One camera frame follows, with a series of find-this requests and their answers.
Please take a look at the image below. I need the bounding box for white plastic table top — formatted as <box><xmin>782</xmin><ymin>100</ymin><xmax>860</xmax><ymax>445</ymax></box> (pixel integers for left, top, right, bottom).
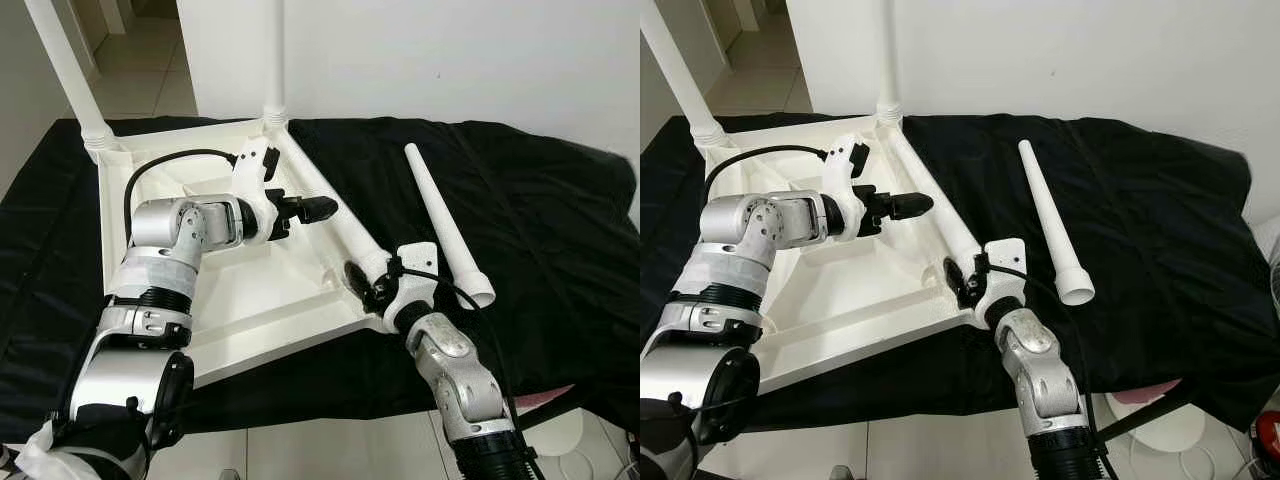
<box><xmin>700</xmin><ymin>112</ymin><xmax>991</xmax><ymax>396</ymax></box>
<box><xmin>95</xmin><ymin>115</ymin><xmax>401</xmax><ymax>389</ymax></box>

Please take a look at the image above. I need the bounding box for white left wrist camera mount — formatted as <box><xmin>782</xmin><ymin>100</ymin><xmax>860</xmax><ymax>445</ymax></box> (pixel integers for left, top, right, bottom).
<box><xmin>232</xmin><ymin>138</ymin><xmax>283</xmax><ymax>241</ymax></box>
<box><xmin>820</xmin><ymin>140</ymin><xmax>871</xmax><ymax>241</ymax></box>

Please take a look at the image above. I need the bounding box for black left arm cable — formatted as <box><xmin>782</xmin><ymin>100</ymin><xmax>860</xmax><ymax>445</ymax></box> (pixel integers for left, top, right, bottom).
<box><xmin>703</xmin><ymin>143</ymin><xmax>831</xmax><ymax>216</ymax></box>
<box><xmin>122</xmin><ymin>148</ymin><xmax>241</xmax><ymax>246</ymax></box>

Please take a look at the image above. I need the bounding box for black table cloth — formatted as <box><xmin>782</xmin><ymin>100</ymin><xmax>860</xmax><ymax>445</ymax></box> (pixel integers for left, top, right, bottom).
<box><xmin>640</xmin><ymin>113</ymin><xmax>1280</xmax><ymax>431</ymax></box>
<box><xmin>0</xmin><ymin>117</ymin><xmax>641</xmax><ymax>441</ymax></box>

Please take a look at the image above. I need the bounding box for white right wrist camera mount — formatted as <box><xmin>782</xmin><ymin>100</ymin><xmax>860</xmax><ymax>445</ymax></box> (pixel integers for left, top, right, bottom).
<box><xmin>975</xmin><ymin>238</ymin><xmax>1029</xmax><ymax>329</ymax></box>
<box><xmin>385</xmin><ymin>243</ymin><xmax>441</xmax><ymax>331</ymax></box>

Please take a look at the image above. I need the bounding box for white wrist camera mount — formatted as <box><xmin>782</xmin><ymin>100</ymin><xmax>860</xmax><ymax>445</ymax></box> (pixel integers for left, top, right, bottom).
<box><xmin>975</xmin><ymin>238</ymin><xmax>1029</xmax><ymax>329</ymax></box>
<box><xmin>820</xmin><ymin>140</ymin><xmax>871</xmax><ymax>241</ymax></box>
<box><xmin>232</xmin><ymin>138</ymin><xmax>283</xmax><ymax>241</ymax></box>
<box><xmin>385</xmin><ymin>243</ymin><xmax>441</xmax><ymax>331</ymax></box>

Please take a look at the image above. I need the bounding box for red black round device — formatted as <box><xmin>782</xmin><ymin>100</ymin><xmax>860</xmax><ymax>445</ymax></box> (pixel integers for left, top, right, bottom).
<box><xmin>1250</xmin><ymin>410</ymin><xmax>1280</xmax><ymax>466</ymax></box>

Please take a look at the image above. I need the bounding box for pink fabric piece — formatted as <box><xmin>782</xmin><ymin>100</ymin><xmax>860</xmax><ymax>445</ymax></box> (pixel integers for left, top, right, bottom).
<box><xmin>1110</xmin><ymin>378</ymin><xmax>1183</xmax><ymax>406</ymax></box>
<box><xmin>515</xmin><ymin>383</ymin><xmax>579</xmax><ymax>406</ymax></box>

